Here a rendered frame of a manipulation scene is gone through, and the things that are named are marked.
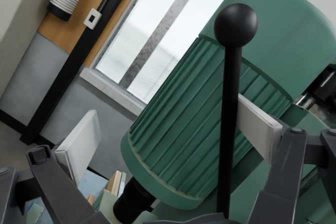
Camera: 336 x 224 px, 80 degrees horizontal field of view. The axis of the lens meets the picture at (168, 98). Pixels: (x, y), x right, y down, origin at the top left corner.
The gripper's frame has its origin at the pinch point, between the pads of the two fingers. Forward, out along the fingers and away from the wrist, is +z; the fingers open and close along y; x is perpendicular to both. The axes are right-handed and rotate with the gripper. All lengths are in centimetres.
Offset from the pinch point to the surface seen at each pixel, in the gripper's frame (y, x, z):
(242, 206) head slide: 10.6, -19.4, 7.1
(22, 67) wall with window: -111, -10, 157
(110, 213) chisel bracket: -11.9, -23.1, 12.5
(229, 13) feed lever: 5.4, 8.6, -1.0
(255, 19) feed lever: 7.3, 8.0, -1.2
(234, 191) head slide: 9.3, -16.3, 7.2
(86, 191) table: -25, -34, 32
